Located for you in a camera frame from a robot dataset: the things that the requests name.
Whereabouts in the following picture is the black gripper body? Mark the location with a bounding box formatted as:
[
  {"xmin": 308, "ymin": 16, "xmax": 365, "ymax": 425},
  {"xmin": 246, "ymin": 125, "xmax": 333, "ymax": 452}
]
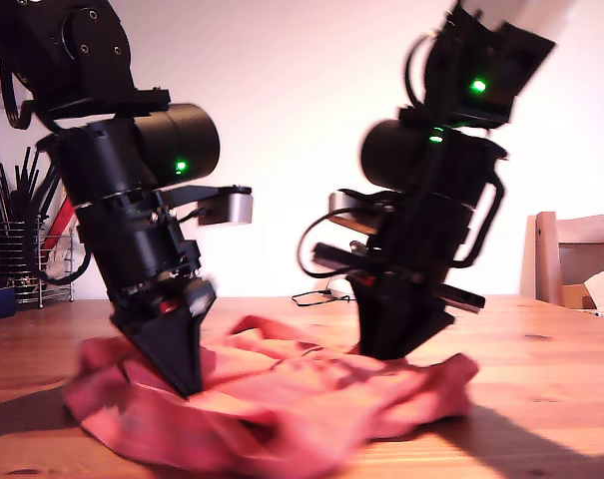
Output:
[
  {"xmin": 313, "ymin": 192, "xmax": 486, "ymax": 314},
  {"xmin": 76, "ymin": 192, "xmax": 218, "ymax": 328}
]

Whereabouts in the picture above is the red underwear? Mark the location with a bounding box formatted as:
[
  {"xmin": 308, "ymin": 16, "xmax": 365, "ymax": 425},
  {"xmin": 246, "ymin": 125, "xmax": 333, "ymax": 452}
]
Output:
[{"xmin": 64, "ymin": 313, "xmax": 481, "ymax": 478}]

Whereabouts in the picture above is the red chopstick packet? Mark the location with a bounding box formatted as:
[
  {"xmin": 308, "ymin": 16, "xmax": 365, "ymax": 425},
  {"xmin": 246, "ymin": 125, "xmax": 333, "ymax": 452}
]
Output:
[{"xmin": 44, "ymin": 197, "xmax": 78, "ymax": 250}]

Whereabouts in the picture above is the white plastic packet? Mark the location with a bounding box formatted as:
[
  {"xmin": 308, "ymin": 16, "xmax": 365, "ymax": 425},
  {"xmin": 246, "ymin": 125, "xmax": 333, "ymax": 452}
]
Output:
[{"xmin": 41, "ymin": 234, "xmax": 78, "ymax": 290}]

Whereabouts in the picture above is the wooden chair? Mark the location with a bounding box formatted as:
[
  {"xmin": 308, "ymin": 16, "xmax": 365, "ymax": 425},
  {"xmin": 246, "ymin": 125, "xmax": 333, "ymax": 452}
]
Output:
[{"xmin": 534, "ymin": 212, "xmax": 604, "ymax": 309}]

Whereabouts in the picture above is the brown cardboard box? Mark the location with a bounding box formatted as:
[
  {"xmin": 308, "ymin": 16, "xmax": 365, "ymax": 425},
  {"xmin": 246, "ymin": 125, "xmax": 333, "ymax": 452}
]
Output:
[{"xmin": 561, "ymin": 283, "xmax": 600, "ymax": 310}]

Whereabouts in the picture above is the metal wire utensil holder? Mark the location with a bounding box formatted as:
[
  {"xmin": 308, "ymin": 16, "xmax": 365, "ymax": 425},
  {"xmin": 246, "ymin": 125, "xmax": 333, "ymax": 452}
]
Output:
[{"xmin": 0, "ymin": 222, "xmax": 77, "ymax": 309}]

